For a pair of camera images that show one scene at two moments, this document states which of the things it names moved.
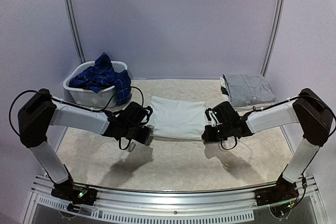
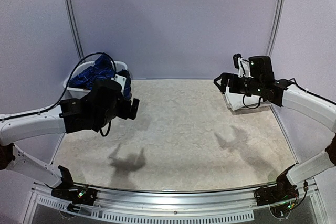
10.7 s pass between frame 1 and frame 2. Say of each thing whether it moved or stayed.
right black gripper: moved
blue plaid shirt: stayed
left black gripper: moved
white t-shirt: moved
